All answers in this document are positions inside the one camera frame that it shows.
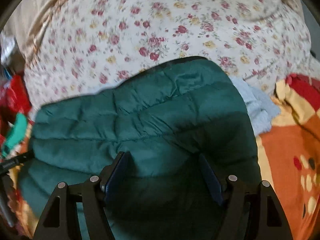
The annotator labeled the bright green garment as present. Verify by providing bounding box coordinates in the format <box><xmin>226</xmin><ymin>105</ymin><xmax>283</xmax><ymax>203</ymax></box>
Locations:
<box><xmin>1</xmin><ymin>113</ymin><xmax>28</xmax><ymax>159</ymax></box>

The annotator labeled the red padded garment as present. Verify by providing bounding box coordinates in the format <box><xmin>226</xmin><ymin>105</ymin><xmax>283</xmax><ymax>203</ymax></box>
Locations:
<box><xmin>1</xmin><ymin>75</ymin><xmax>31</xmax><ymax>130</ymax></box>

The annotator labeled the floral quilt pile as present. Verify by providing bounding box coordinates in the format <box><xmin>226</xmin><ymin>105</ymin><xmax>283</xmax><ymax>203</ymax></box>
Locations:
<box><xmin>24</xmin><ymin>0</ymin><xmax>319</xmax><ymax>108</ymax></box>

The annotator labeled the dark green puffer jacket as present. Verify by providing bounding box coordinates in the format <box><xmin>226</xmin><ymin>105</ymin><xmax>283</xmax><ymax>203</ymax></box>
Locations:
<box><xmin>18</xmin><ymin>57</ymin><xmax>261</xmax><ymax>239</ymax></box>

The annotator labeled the orange red yellow blanket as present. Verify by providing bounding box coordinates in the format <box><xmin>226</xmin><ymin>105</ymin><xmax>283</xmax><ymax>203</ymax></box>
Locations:
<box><xmin>10</xmin><ymin>73</ymin><xmax>319</xmax><ymax>239</ymax></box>

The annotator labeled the beige tasselled bed cover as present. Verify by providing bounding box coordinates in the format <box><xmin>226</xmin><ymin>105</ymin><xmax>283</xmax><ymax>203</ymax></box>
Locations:
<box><xmin>3</xmin><ymin>0</ymin><xmax>67</xmax><ymax>62</ymax></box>

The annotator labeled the light blue towel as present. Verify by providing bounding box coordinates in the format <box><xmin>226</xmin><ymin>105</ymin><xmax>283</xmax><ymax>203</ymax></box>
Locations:
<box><xmin>230</xmin><ymin>76</ymin><xmax>281</xmax><ymax>137</ymax></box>

